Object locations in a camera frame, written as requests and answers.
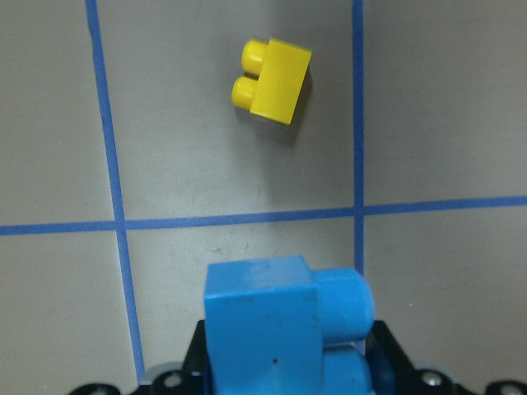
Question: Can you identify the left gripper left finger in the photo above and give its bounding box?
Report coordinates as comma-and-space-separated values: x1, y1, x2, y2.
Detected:
182, 319, 209, 381

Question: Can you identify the blue toy block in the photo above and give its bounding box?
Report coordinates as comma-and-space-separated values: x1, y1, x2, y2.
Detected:
203, 256, 375, 394

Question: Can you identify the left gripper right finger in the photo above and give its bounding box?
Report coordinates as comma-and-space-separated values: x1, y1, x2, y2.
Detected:
365, 320, 414, 381

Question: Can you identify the yellow toy block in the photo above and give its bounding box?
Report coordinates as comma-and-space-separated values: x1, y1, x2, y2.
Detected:
231, 39, 312, 125

